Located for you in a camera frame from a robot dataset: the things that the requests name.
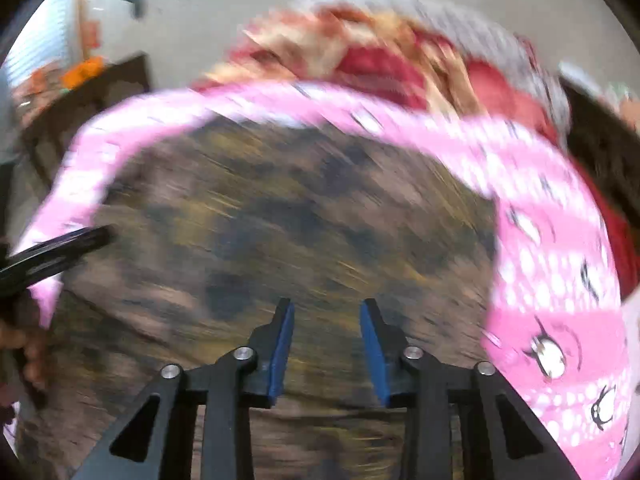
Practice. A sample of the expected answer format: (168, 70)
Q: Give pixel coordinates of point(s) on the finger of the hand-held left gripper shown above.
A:
(60, 255)

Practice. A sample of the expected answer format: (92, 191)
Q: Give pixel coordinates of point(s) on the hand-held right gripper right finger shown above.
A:
(374, 360)

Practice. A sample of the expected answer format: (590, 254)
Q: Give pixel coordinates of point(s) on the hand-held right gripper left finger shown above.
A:
(279, 360)

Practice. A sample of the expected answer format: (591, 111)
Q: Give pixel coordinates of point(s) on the pink penguin print garment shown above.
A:
(540, 280)

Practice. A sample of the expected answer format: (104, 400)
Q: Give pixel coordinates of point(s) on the person's left hand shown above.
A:
(32, 360)

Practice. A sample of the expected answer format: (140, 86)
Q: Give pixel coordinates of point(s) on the brown camouflage blanket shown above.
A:
(300, 220)

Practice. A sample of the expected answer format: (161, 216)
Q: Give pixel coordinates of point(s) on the dark wooden furniture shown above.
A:
(600, 155)
(115, 85)

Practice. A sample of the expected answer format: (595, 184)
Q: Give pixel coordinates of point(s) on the orange clutter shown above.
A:
(82, 72)

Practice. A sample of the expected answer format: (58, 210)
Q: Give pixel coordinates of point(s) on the white window blinds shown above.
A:
(45, 35)

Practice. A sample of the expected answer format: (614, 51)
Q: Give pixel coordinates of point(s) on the red floral blanket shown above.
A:
(380, 60)

